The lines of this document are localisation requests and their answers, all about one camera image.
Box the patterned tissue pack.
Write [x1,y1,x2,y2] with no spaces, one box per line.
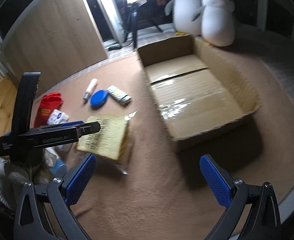
[47,109,69,125]

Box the packaged toast bread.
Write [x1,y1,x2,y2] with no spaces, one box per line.
[75,114,135,176]

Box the red cloth pouch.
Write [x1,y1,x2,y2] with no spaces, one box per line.
[34,92,63,127]

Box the blue round lid container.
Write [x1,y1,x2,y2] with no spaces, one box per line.
[90,89,108,109]

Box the white bottle blue cap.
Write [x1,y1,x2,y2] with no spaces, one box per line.
[45,147,67,178]

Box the blister pill pack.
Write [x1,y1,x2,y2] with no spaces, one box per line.
[107,85,132,107]

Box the black power strip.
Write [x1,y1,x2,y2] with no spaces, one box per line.
[107,44,123,51]

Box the wooden wardrobe panel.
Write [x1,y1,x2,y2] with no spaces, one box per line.
[3,0,107,94]

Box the black tripod stand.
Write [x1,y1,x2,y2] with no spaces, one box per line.
[122,0,164,49]

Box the open cardboard box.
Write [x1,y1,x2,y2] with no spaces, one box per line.
[137,36,261,152]

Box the small white penguin plush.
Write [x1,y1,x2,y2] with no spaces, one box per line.
[191,0,236,47]

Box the large white penguin plush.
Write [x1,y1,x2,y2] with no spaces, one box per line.
[164,0,202,35]

